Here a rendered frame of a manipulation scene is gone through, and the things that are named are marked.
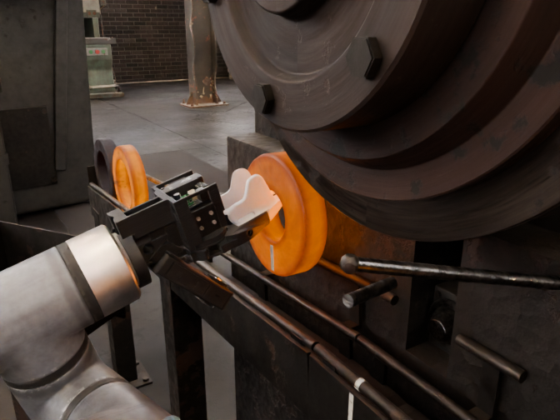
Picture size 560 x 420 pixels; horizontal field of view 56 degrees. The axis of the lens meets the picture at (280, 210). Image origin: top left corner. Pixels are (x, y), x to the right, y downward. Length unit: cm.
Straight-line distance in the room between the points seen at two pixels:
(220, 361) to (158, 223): 128
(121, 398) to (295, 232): 25
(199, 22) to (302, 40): 706
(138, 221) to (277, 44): 25
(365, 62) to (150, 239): 35
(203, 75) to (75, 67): 431
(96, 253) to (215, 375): 125
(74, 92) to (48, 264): 279
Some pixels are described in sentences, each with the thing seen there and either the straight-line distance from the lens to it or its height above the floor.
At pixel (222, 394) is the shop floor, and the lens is 169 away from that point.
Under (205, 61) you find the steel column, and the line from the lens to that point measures 748.
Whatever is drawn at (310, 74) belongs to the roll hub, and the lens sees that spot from 38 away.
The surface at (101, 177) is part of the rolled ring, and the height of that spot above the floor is 65.
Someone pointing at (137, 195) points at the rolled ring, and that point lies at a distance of 124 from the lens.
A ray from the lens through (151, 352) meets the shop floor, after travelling 190.
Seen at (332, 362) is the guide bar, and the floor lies 71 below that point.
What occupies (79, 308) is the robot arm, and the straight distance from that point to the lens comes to 56.
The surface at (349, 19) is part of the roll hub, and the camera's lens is 35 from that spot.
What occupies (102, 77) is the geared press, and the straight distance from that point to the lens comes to 873.
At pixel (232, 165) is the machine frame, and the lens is 91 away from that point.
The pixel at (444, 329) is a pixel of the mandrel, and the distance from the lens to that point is 60.
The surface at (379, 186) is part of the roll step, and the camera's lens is 42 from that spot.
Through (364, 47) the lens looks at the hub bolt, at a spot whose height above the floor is 104.
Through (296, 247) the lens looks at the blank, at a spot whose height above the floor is 80.
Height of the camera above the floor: 105
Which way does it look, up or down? 19 degrees down
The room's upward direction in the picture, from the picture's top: straight up
